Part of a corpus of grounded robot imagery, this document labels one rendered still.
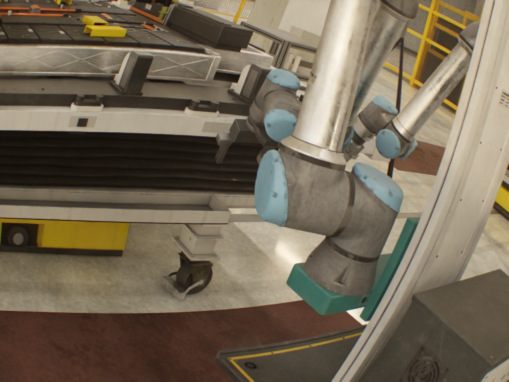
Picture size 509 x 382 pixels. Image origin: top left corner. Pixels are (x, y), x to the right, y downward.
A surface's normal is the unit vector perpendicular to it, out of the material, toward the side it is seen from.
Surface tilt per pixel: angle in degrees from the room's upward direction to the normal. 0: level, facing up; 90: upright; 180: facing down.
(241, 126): 25
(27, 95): 90
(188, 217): 90
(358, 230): 106
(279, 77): 19
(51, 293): 0
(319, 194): 79
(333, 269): 70
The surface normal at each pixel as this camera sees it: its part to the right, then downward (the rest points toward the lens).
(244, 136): 0.28, 0.78
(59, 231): 0.55, 0.47
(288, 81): 0.36, -0.69
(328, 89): -0.21, 0.14
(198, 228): -0.77, -0.02
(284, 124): -0.06, 0.73
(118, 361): 0.32, -0.88
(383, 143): -0.54, 0.22
